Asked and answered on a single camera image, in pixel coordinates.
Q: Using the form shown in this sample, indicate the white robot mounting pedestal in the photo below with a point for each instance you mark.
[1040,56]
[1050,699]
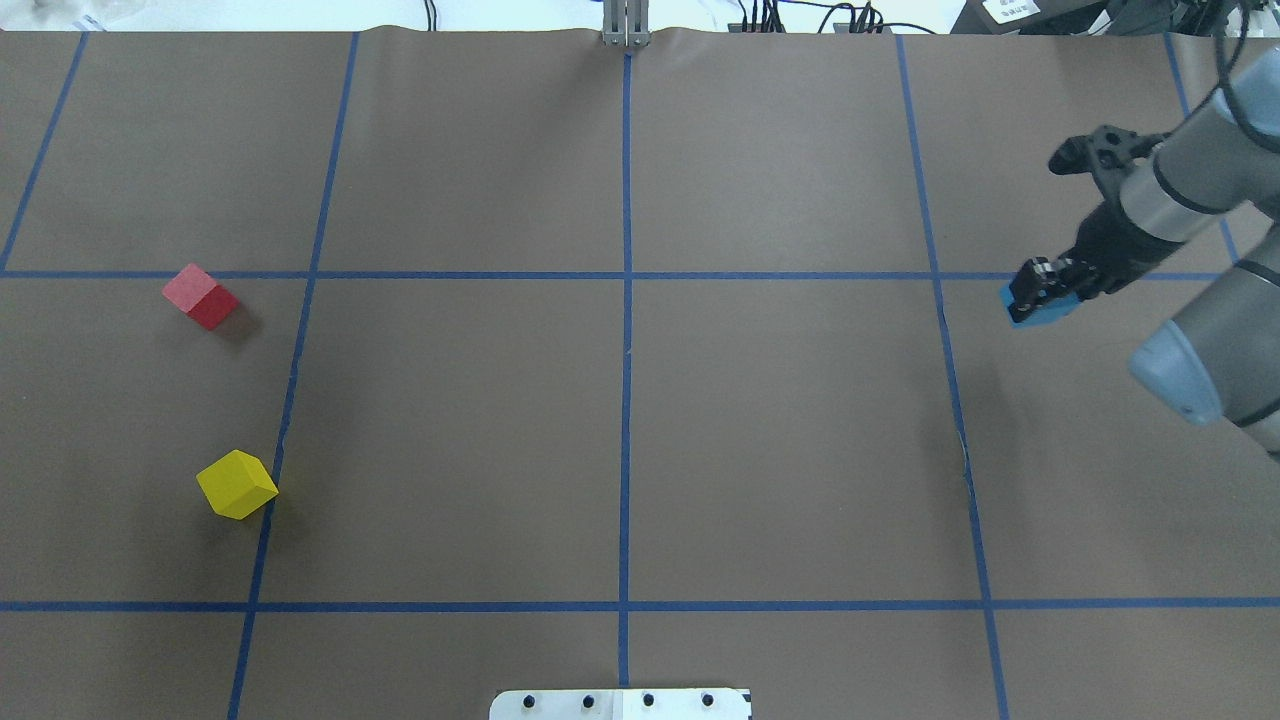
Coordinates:
[623,703]

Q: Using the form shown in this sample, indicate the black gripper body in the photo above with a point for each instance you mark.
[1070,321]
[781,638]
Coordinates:
[1112,243]

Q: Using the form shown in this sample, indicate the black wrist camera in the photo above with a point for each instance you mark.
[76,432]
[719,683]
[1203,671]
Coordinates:
[1108,154]

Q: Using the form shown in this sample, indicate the yellow wooden cube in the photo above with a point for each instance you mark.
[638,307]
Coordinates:
[236,485]

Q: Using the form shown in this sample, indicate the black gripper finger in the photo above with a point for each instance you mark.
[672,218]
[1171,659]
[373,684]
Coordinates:
[1040,280]

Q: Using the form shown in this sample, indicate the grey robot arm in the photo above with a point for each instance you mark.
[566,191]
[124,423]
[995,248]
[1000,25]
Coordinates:
[1213,176]

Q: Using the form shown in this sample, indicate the red wooden cube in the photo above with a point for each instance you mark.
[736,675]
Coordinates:
[200,297]

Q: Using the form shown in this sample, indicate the blue tape grid lines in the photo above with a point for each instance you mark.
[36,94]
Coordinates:
[576,370]

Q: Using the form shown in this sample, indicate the blue wooden cube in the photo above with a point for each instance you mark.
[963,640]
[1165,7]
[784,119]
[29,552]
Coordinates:
[1050,313]

